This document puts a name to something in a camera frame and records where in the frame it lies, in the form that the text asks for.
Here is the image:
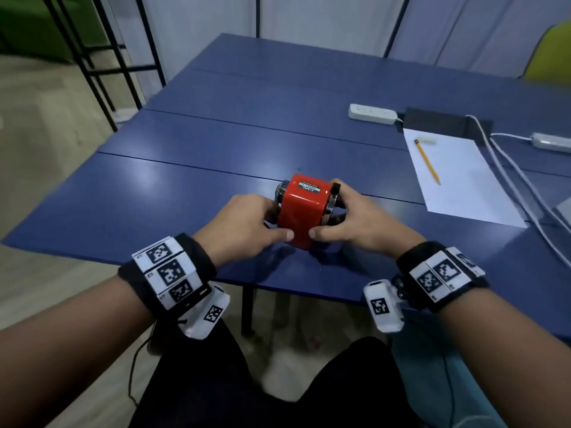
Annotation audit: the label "person's left hand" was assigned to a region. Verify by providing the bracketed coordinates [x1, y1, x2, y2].
[193, 193, 295, 269]

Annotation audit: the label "person's right hand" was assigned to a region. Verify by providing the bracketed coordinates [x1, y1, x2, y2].
[309, 179, 426, 260]

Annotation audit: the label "red pencil sharpener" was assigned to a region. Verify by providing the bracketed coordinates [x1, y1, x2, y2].
[274, 174, 347, 251]

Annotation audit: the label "person's left forearm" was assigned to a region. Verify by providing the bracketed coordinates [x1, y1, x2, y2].
[0, 275, 158, 428]

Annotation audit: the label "person's right forearm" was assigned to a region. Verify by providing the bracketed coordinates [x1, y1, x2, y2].
[436, 286, 571, 428]

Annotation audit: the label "black table leg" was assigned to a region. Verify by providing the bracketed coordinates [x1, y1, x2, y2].
[240, 285, 258, 337]

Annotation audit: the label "black marker wristband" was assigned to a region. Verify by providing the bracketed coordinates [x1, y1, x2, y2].
[118, 233, 218, 320]
[396, 241, 490, 314]

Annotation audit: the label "yellow pencil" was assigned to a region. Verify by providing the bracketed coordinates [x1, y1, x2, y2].
[414, 139, 442, 186]

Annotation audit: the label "white power strip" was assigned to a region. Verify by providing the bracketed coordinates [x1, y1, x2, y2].
[348, 103, 399, 126]

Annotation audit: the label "white paper sheet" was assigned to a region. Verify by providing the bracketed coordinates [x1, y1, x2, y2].
[403, 128, 529, 229]

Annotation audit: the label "black flat box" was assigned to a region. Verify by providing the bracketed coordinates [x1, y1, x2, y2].
[403, 107, 495, 144]

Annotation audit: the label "person's black trousers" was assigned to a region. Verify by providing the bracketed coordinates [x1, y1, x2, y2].
[128, 320, 422, 428]

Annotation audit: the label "white power adapter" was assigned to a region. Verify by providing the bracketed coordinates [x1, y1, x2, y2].
[530, 133, 571, 154]

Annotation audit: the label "yellow-green chair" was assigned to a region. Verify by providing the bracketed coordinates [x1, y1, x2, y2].
[521, 21, 571, 88]

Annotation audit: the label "green sofa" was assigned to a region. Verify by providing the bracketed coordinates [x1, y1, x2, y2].
[0, 0, 109, 64]

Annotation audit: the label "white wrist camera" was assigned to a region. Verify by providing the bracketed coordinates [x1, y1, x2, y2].
[178, 285, 231, 341]
[363, 279, 405, 334]

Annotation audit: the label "white cable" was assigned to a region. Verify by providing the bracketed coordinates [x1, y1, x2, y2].
[465, 114, 571, 269]
[490, 133, 571, 229]

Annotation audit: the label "thin black cable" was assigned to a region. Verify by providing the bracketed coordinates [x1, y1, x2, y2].
[128, 323, 158, 407]

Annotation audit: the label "black metal rack frame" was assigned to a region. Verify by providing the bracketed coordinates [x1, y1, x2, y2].
[40, 0, 167, 133]

